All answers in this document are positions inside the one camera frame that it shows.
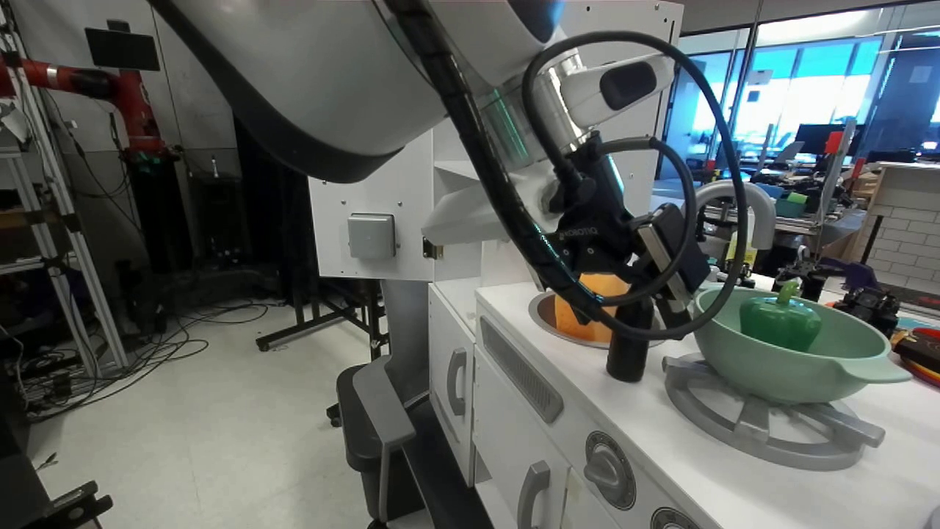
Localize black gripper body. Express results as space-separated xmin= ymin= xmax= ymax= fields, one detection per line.
xmin=547 ymin=130 xmax=644 ymax=261

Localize black bottle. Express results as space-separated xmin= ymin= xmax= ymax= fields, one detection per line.
xmin=606 ymin=295 xmax=657 ymax=384

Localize large white fridge door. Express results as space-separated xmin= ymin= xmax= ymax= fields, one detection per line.
xmin=305 ymin=126 xmax=440 ymax=286

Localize yellow spray bottle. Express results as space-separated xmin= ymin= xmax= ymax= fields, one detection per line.
xmin=729 ymin=230 xmax=760 ymax=277

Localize small white fridge door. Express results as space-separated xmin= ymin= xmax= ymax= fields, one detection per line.
xmin=426 ymin=289 xmax=479 ymax=487

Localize grey toy faucet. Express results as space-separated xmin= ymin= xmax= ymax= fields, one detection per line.
xmin=685 ymin=179 xmax=780 ymax=298

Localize green toy bell pepper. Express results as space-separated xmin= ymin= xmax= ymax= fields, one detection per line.
xmin=736 ymin=277 xmax=824 ymax=353

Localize white toy play kitchen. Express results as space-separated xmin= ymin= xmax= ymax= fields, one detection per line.
xmin=426 ymin=0 xmax=940 ymax=529

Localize mint green toy pot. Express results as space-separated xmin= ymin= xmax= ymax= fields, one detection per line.
xmin=691 ymin=286 xmax=917 ymax=405

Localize grey round stove burner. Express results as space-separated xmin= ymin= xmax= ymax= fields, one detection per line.
xmin=664 ymin=353 xmax=891 ymax=474

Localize grey round oven knob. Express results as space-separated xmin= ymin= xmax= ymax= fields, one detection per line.
xmin=648 ymin=502 xmax=701 ymax=529
xmin=584 ymin=430 xmax=641 ymax=511

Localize grey office chair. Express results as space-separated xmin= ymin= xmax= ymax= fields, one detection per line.
xmin=334 ymin=277 xmax=473 ymax=529

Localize white tiled panel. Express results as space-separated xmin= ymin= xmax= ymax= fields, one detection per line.
xmin=864 ymin=160 xmax=940 ymax=304

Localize red and black object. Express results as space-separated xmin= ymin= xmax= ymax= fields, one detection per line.
xmin=891 ymin=326 xmax=940 ymax=392

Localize black rolling stand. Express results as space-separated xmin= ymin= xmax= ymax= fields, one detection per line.
xmin=233 ymin=126 xmax=391 ymax=355

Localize small black mounted screen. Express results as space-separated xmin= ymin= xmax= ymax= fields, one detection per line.
xmin=83 ymin=21 xmax=161 ymax=74

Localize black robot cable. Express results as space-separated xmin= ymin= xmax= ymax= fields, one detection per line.
xmin=391 ymin=0 xmax=753 ymax=345

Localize floor cable bundle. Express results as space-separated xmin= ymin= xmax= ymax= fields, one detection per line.
xmin=0 ymin=304 xmax=268 ymax=424

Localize aluminium frame rack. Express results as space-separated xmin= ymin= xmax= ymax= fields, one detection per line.
xmin=0 ymin=0 xmax=131 ymax=373

